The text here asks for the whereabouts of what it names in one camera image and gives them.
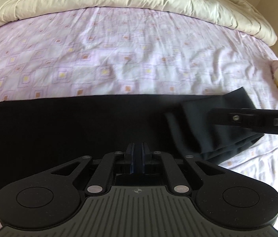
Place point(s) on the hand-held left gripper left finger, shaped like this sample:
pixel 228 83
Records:
pixel 131 158

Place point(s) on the black pants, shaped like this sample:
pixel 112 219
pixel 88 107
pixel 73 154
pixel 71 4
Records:
pixel 55 128

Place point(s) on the bed with purple patterned sheet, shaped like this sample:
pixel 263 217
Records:
pixel 129 54

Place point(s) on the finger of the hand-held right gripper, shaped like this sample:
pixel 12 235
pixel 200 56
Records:
pixel 230 117

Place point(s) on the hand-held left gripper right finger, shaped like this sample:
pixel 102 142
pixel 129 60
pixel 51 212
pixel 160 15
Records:
pixel 145 158

